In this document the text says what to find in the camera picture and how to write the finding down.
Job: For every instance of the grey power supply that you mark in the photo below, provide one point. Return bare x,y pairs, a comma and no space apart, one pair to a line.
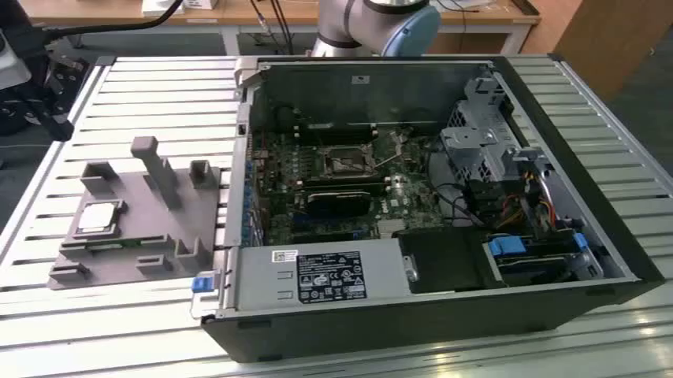
263,283

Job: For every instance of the wooden desk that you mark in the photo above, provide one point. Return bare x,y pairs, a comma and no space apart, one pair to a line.
473,19

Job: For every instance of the blue plastic clip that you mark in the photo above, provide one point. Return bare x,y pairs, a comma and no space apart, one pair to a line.
579,242

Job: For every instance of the white box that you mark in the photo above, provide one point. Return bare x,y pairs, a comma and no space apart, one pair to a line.
160,7

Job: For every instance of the silver CPU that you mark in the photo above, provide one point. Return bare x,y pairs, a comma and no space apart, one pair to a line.
97,217

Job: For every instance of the hard disk in blue carrier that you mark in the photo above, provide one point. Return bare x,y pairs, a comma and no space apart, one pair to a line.
507,246

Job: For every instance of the black power supply label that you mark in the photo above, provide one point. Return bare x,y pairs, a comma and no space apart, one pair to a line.
331,275

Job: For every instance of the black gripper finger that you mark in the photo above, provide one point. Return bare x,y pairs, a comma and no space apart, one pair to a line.
60,126

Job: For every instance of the thin metal locking lever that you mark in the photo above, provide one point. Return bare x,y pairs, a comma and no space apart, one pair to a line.
387,160

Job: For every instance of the white barcode sticker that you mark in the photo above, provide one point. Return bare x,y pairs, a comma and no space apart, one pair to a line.
284,255

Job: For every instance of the green motherboard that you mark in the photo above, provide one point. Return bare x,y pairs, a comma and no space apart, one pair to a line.
410,201

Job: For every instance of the black expansion card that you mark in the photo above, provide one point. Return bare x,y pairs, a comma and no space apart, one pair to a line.
336,204

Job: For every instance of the wooden cabinet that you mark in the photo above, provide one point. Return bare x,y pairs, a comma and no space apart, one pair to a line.
614,43

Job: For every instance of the black open PC case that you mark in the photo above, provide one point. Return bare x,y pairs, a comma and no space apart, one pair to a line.
420,334

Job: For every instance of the grey parts rack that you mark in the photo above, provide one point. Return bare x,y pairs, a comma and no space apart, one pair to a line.
141,220

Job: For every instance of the green RAM stick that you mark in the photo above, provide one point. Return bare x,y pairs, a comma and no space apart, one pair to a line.
123,244

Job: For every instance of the black RAM slot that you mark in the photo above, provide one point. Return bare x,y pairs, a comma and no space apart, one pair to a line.
342,185
342,134

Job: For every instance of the silver metal drive cage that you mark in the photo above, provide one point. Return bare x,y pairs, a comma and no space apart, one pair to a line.
475,138

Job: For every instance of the CPU socket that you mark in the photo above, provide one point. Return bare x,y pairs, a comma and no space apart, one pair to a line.
347,162

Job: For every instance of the small grey case sticker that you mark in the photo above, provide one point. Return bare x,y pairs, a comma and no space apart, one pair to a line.
359,79

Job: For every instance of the silver chipset heatsink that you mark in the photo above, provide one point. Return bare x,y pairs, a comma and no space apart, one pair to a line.
391,229

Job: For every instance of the black plastic shroud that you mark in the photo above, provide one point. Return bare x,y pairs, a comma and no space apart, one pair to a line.
446,260

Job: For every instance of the blue case latch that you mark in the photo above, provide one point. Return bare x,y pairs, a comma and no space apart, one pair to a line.
203,285

